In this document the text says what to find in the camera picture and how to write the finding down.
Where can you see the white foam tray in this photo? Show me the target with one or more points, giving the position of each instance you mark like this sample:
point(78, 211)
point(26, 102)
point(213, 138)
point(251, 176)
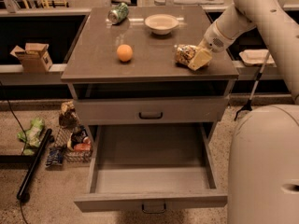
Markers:
point(252, 57)

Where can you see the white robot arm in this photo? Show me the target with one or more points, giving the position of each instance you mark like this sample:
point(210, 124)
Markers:
point(263, 176)

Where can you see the wire basket with snacks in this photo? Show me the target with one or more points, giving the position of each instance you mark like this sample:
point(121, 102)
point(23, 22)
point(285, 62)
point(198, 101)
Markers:
point(76, 144)

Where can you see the green chip bag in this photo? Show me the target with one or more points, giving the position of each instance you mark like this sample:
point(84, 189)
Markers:
point(31, 137)

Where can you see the closed grey upper drawer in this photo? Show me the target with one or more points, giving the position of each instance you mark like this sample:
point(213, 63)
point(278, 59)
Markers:
point(141, 111)

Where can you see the open grey lower drawer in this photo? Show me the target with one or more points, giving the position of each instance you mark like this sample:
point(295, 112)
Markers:
point(152, 168)

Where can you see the grey drawer cabinet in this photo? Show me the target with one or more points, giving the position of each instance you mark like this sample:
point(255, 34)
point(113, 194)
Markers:
point(94, 71)

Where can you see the white ceramic bowl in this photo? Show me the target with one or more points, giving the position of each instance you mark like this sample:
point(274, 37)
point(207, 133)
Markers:
point(161, 24)

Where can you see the orange patterned soda can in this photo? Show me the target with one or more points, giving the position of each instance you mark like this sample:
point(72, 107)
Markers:
point(184, 53)

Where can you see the black floor bar left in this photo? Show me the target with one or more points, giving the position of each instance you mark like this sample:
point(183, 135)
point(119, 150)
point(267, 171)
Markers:
point(23, 195)

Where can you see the orange ball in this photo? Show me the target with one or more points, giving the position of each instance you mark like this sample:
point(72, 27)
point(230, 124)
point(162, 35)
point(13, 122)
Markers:
point(124, 53)

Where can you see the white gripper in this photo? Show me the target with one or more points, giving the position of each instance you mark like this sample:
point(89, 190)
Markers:
point(214, 38)

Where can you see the brown snack bag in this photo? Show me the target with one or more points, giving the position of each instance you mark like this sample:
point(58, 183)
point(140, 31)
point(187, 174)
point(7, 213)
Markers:
point(68, 117)

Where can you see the blue snack packet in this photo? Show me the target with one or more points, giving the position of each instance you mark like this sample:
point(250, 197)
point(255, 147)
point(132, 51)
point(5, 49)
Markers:
point(55, 157)

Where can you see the open cardboard box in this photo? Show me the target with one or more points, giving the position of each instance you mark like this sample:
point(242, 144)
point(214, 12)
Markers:
point(34, 58)

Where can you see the green soda can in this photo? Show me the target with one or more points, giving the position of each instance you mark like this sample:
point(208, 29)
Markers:
point(118, 13)

